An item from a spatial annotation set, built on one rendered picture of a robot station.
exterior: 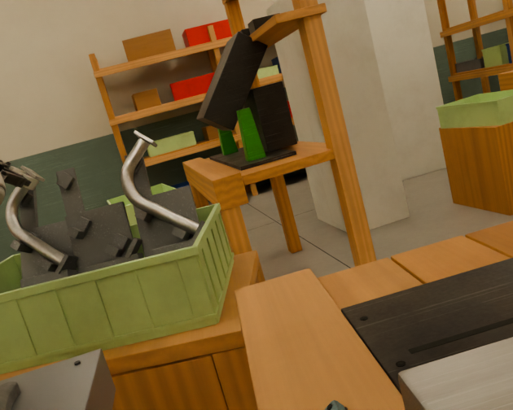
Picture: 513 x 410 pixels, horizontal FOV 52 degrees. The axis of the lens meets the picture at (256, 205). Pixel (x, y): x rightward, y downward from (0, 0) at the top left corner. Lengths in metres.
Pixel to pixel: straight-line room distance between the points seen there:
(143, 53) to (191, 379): 5.89
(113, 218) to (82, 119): 5.91
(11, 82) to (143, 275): 6.40
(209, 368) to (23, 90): 6.48
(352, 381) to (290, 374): 0.08
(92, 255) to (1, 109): 6.09
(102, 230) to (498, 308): 0.97
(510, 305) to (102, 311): 0.77
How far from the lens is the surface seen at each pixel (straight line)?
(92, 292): 1.12
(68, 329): 1.17
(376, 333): 0.66
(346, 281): 0.88
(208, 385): 1.10
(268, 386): 0.61
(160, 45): 6.76
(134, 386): 1.13
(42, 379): 0.80
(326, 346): 0.66
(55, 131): 7.27
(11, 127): 7.36
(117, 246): 1.33
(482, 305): 0.69
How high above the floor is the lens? 1.20
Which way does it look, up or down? 11 degrees down
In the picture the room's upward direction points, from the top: 15 degrees counter-clockwise
